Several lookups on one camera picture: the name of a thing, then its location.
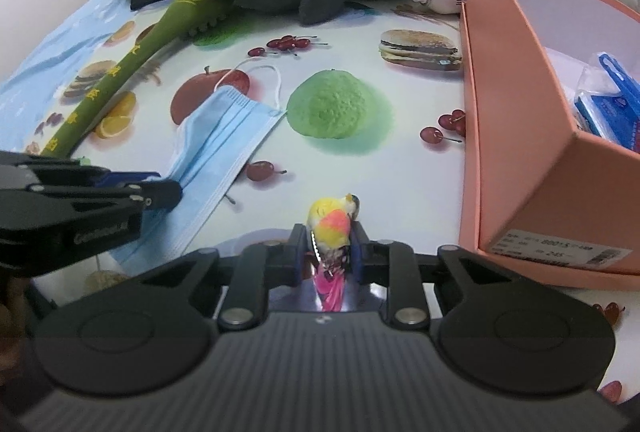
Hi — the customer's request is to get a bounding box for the fruit printed tablecloth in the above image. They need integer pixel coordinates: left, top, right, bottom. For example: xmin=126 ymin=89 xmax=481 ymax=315
xmin=20 ymin=0 xmax=628 ymax=405

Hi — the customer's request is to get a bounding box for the green plush stick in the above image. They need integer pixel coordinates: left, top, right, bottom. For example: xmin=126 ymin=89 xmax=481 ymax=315
xmin=40 ymin=0 xmax=236 ymax=158

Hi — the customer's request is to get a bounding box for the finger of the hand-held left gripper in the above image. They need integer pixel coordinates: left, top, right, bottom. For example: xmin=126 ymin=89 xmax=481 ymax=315
xmin=0 ymin=151 xmax=162 ymax=189
xmin=0 ymin=179 xmax=182 ymax=214

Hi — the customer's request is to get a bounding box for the light blue bedsheet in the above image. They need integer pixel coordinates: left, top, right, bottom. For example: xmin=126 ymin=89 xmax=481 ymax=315
xmin=0 ymin=0 xmax=136 ymax=153

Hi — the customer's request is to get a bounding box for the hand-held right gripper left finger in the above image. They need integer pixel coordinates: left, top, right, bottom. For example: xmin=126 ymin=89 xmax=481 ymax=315
xmin=140 ymin=223 xmax=315 ymax=332

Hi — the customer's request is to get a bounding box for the blue face mask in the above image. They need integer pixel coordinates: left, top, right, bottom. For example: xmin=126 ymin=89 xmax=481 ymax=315
xmin=107 ymin=64 xmax=288 ymax=273

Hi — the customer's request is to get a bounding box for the pink cardboard box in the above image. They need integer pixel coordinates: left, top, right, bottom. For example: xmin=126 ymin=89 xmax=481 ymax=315
xmin=457 ymin=0 xmax=640 ymax=291

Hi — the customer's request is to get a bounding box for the colourful feather bird toy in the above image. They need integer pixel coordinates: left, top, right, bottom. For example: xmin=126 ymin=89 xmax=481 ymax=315
xmin=306 ymin=193 xmax=361 ymax=313

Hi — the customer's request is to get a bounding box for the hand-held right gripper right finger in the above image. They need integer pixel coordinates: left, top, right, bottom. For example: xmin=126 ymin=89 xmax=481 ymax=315
xmin=350 ymin=221 xmax=506 ymax=332

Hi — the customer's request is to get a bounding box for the blue plastic packet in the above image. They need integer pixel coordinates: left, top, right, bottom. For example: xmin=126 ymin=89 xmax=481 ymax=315
xmin=572 ymin=52 xmax=640 ymax=153

